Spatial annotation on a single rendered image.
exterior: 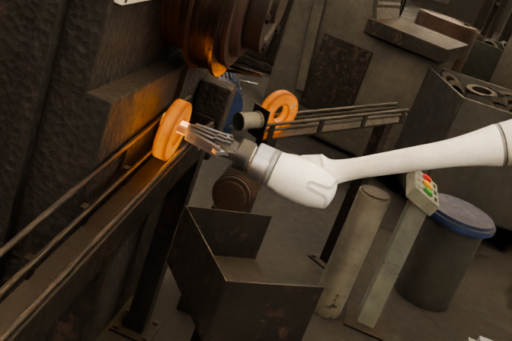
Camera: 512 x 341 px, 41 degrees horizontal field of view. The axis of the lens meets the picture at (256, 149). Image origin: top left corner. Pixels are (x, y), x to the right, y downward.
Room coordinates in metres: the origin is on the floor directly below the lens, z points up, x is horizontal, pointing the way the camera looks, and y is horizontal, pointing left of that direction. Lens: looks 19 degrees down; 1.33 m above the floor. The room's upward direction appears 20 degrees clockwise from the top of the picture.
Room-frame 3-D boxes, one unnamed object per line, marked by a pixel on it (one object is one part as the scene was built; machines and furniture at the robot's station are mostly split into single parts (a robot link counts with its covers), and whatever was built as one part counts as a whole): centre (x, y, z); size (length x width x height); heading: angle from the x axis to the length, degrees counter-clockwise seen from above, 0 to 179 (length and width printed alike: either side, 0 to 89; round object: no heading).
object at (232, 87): (1.99, 0.17, 0.68); 0.11 x 0.08 x 0.24; 84
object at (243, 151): (1.54, 0.05, 0.77); 0.09 x 0.08 x 0.07; 84
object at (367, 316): (2.36, -0.62, 0.31); 0.24 x 0.16 x 0.62; 174
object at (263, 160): (1.54, -0.03, 0.77); 0.09 x 0.06 x 0.09; 174
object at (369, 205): (2.33, -0.46, 0.26); 0.12 x 0.12 x 0.52
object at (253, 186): (2.07, 0.01, 0.27); 0.22 x 0.13 x 0.53; 174
